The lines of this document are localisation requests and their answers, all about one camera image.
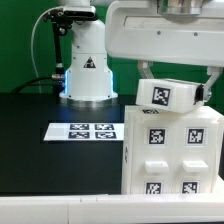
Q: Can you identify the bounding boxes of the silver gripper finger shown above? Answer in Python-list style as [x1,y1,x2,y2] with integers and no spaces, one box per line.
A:
[195,66,223,102]

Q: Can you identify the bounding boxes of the white cabinet body box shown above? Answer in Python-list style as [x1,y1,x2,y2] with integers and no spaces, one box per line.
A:
[121,106,224,195]

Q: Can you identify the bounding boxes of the black camera on stand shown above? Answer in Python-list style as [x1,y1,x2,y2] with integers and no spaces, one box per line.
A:
[44,6,98,82]

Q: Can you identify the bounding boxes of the white cabinet top block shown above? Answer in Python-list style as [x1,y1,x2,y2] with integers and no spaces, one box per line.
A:
[136,79,203,113]

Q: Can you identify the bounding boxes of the white cabinet door panel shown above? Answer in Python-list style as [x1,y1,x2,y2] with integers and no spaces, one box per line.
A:
[172,118,219,194]
[130,119,176,194]

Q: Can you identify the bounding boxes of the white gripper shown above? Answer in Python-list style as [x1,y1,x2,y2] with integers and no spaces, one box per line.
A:
[105,0,224,79]

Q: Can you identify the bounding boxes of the white fiducial marker base plate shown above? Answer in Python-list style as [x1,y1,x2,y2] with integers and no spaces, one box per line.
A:
[44,123,124,141]

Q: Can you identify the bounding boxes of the black cable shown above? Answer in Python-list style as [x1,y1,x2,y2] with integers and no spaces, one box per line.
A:
[11,77,66,94]

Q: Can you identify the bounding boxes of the white L-shaped obstacle frame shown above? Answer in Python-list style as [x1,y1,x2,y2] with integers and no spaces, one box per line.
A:
[0,176,224,224]

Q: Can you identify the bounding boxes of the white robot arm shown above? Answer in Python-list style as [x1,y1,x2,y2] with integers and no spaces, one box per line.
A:
[58,0,224,101]

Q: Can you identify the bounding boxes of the white cable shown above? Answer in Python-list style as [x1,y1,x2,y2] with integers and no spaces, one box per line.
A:
[30,6,64,94]

